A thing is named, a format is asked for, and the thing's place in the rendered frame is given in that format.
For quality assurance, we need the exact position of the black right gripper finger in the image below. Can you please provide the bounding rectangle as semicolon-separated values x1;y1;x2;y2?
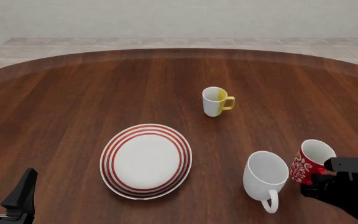
300;183;328;200
310;173;337;185

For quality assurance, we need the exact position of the white plate with red rings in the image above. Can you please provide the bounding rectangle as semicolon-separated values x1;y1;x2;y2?
99;123;193;200

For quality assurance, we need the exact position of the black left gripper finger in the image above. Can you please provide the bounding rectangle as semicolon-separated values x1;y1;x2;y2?
0;167;39;218

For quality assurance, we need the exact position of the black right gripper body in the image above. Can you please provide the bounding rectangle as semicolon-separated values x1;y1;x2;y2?
321;172;358;224

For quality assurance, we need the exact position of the red mug with white pattern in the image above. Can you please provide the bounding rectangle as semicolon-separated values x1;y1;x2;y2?
288;139;337;185

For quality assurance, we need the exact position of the plain white mug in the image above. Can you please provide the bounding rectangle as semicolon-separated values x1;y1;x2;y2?
242;151;290;214

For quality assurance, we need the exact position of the white and yellow mug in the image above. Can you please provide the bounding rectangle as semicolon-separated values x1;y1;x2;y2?
201;86;236;118

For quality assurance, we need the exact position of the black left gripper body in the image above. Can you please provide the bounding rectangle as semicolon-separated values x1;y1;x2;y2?
0;212;36;224

